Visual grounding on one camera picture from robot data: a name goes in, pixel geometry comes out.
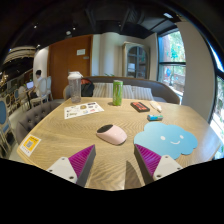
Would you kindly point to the wooden glass-door cabinet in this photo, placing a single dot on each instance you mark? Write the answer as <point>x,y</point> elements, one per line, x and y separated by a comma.
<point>136,61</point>

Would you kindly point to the laptop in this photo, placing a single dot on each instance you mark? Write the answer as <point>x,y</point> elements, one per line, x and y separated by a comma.
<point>30,85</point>

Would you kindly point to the green drink can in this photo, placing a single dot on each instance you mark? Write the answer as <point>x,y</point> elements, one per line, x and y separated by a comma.
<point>117,93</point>

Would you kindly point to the large black-framed window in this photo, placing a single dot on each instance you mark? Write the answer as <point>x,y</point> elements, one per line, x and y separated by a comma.
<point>218,110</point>

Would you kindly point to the blue cloud-shaped mouse pad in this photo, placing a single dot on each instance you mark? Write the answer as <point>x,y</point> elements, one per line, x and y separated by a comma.
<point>166,138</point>

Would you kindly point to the white printed sticker sheet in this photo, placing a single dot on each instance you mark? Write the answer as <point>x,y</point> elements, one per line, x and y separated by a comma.
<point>83,110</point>

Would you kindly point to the striped cushion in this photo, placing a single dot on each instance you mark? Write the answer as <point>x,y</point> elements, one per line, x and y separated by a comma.
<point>143,93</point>
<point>127,91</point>
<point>102,90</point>

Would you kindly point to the small blue-green pack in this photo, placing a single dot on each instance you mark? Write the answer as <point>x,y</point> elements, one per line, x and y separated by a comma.
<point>155,117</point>

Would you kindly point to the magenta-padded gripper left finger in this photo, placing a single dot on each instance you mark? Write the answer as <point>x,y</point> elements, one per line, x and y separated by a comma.
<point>65,166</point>

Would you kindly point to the black backpack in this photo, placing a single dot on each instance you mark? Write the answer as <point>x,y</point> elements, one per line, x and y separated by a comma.
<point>87,88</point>

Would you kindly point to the grey tufted sofa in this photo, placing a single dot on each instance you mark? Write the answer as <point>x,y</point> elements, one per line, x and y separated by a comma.
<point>33,116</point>

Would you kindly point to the brown wooden door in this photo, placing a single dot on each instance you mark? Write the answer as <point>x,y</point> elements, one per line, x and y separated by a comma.
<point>63,66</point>

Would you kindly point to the yellow square sticker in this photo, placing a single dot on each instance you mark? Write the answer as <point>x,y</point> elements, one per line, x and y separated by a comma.
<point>30,145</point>

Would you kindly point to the black box with red print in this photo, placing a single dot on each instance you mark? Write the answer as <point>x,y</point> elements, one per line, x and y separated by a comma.
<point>140,106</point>

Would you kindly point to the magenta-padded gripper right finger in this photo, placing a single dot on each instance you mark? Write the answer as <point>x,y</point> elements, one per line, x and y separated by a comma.
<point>163,165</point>

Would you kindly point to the clear shaker bottle white lid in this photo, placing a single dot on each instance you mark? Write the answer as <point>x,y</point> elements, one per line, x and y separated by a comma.
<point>75,88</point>

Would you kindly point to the brown curved sofa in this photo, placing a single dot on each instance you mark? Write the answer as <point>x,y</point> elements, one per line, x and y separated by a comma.
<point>160,88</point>

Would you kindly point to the tall black-framed window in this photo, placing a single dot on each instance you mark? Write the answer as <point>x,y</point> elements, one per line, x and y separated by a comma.
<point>171,61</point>

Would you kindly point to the person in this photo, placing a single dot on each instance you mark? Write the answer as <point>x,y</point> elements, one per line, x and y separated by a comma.
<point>38,81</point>

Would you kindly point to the pink computer mouse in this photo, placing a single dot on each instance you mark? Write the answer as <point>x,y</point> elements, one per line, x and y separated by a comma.
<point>113,136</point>

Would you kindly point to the group of white chairs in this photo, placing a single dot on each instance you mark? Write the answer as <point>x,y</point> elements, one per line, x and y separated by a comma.
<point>4,116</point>

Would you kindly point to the white door sign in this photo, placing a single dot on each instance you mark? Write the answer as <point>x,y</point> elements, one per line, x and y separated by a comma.
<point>81,52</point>

